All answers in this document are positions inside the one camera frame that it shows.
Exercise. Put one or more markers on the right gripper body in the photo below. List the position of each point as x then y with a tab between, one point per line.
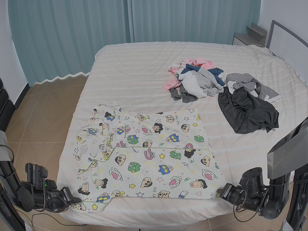
231	192

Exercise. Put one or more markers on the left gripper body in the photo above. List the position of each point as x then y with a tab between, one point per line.
63	198

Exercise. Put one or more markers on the white printed pyjama top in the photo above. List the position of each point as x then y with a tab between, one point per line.
149	157

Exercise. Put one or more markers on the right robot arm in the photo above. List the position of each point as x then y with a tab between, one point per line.
284	157

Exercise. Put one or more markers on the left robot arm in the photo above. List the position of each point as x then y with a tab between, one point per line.
36	173

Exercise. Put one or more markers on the pile of clothes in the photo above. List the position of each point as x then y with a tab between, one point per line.
197	83

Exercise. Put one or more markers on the bed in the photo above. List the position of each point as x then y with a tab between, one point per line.
134	85

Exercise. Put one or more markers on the black garment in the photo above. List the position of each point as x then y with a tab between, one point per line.
247	112

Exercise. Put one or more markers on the black padded sofa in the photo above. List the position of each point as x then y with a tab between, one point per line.
7	107

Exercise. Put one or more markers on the grey and white garment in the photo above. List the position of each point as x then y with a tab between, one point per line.
240	78

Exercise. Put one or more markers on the grey bedside table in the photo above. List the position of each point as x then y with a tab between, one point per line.
247	38

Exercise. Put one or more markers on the blue-green curtain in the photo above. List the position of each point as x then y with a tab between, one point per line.
72	28
192	13

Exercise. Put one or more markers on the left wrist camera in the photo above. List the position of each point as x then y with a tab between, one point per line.
51	185

